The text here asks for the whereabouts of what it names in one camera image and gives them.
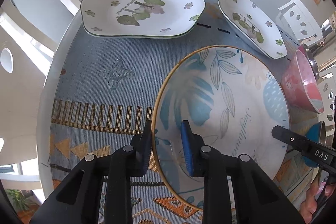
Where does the round leaf pattern plate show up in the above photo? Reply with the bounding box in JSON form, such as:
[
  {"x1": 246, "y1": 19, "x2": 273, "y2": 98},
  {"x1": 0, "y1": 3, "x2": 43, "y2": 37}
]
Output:
[{"x1": 152, "y1": 46, "x2": 290, "y2": 209}]

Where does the blue steel bowl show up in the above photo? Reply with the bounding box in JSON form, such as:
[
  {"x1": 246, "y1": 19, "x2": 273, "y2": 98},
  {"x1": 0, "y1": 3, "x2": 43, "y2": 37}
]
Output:
[{"x1": 300, "y1": 121, "x2": 328, "y2": 169}]

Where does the large hexagonal floral plate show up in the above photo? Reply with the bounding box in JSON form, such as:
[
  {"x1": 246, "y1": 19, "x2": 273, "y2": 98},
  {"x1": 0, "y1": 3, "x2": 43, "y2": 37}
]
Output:
[{"x1": 80, "y1": 0, "x2": 206, "y2": 39}]

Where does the magenta steel bowl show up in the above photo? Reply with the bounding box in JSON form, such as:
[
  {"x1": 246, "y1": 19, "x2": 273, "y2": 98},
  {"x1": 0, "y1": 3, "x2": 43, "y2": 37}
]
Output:
[{"x1": 298, "y1": 43, "x2": 319, "y2": 81}]

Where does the white chair near left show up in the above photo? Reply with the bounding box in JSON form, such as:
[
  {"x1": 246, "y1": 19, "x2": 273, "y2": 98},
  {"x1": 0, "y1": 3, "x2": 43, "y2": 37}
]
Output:
[{"x1": 1, "y1": 0, "x2": 58, "y2": 165}]

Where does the right hand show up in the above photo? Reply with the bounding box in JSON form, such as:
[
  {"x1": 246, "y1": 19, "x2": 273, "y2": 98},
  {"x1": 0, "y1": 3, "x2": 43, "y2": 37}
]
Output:
[{"x1": 299, "y1": 178, "x2": 336, "y2": 224}]

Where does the small hexagonal floral plate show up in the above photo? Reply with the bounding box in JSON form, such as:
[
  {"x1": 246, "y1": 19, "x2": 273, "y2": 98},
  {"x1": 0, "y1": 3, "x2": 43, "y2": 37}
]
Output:
[{"x1": 218, "y1": 0, "x2": 287, "y2": 60}]

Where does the pink ceramic bowl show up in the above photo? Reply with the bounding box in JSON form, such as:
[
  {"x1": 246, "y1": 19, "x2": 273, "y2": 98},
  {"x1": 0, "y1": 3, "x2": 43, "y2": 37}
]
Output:
[{"x1": 281, "y1": 49, "x2": 324, "y2": 114}]

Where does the patterned blue table runner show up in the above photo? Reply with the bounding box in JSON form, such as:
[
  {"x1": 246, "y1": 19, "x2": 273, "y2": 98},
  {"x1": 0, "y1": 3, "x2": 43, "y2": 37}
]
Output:
[{"x1": 48, "y1": 0, "x2": 326, "y2": 224}]

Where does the white chair right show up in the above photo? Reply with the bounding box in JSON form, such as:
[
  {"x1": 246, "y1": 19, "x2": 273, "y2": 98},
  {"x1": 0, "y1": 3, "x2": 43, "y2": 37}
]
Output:
[{"x1": 278, "y1": 0, "x2": 323, "y2": 46}]

